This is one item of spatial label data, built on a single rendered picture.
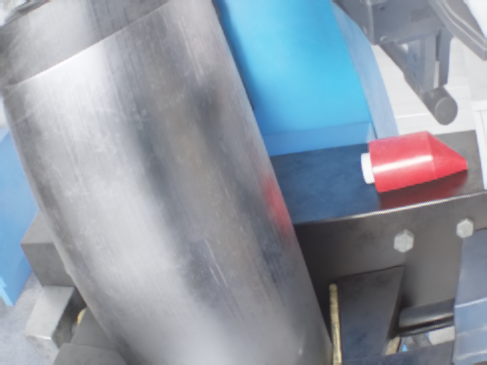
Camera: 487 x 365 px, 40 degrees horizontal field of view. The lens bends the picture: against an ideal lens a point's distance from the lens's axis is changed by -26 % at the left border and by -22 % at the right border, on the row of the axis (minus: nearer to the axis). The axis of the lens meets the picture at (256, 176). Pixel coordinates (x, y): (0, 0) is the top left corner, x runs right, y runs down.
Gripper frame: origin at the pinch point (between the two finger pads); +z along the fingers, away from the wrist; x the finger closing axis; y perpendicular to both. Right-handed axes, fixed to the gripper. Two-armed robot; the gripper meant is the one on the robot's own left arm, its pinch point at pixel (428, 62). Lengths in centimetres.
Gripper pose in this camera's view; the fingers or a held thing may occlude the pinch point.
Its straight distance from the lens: 56.2
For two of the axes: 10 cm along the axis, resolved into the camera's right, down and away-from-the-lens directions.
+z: 1.1, 4.2, 9.0
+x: -9.3, 3.7, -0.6
